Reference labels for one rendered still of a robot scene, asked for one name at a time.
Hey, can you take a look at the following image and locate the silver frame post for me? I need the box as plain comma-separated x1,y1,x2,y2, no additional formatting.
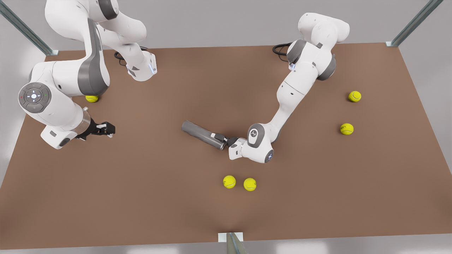
218,232,248,254
385,0,444,48
0,0,59,56

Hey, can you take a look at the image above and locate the grey tennis ball tube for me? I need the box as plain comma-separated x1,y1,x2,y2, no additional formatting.
181,120,227,151

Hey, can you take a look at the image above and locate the black cable loop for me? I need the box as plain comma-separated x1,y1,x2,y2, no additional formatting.
272,43,293,62
114,46,149,67

